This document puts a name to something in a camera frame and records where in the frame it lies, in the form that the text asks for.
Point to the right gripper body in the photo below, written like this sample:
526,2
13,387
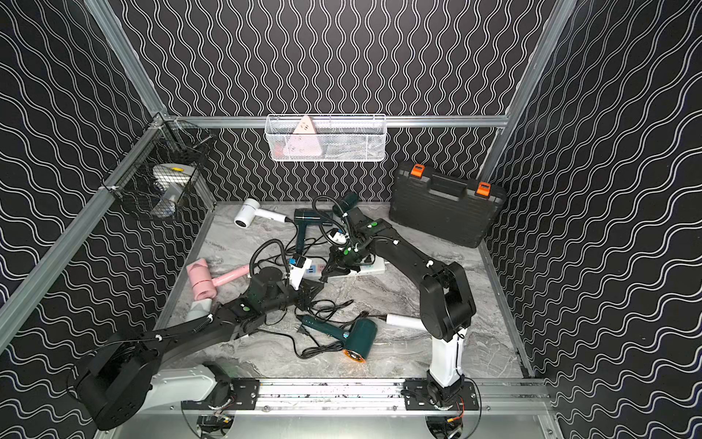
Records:
345,259

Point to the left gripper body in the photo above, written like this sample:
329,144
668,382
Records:
306,293

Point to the white multicolour power strip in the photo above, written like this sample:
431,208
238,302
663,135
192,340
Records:
371,266

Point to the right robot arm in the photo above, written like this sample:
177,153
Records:
447,306

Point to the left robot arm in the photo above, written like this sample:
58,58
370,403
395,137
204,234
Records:
113,383

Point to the pink hair dryer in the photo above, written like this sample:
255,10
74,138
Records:
204,285

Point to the white dryer at back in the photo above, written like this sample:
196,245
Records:
251,209

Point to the black plastic tool case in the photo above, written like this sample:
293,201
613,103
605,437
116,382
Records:
461,211

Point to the pink triangular item in basket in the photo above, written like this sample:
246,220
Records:
303,143

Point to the silver dryer in black basket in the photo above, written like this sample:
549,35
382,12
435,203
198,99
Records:
171,180

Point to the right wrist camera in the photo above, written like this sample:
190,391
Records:
338,238

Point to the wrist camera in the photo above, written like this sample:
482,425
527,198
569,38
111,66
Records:
338,238
298,267

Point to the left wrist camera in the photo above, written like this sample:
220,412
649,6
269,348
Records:
298,267

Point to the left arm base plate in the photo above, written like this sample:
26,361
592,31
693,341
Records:
230,395

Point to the white wire wall basket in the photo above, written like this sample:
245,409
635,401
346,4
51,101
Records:
344,138

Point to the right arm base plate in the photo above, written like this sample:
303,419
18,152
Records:
426,395

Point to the black wire mesh basket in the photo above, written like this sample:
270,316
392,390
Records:
134,193

